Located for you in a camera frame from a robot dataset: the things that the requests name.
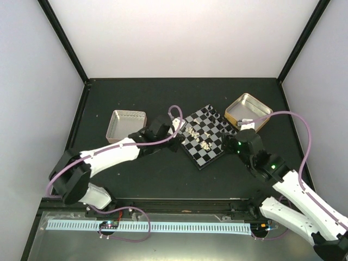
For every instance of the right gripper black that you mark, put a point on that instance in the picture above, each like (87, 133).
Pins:
(227, 142)

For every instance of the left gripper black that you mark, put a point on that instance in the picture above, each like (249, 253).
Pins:
(174, 147)

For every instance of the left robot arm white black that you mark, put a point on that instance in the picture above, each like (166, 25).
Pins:
(71, 177)

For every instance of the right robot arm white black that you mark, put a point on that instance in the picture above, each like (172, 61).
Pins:
(313, 219)

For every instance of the black chess pieces row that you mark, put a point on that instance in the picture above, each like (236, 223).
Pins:
(213, 122)

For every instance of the white chess pieces pile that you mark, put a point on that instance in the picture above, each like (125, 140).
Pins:
(196, 137)

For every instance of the checkered chess board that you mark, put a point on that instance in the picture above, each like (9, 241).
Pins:
(203, 158)

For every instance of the right circuit board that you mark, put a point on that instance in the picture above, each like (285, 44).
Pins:
(261, 227)

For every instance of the circuit board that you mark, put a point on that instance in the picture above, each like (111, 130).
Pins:
(109, 225)
(261, 227)

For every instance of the left circuit board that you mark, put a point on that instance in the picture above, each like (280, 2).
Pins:
(109, 225)

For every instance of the gold tin box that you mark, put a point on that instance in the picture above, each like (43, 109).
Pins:
(246, 107)

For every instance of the silver tin tray pink rim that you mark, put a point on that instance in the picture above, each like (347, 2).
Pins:
(123, 123)

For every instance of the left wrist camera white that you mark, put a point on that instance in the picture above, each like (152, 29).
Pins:
(177, 125)

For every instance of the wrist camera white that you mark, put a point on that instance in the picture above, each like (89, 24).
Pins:
(177, 125)
(245, 124)

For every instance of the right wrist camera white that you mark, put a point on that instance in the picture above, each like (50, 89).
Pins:
(245, 124)

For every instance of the black mounting rail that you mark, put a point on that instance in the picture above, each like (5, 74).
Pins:
(121, 207)

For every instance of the light blue slotted cable duct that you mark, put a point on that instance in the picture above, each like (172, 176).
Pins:
(154, 227)

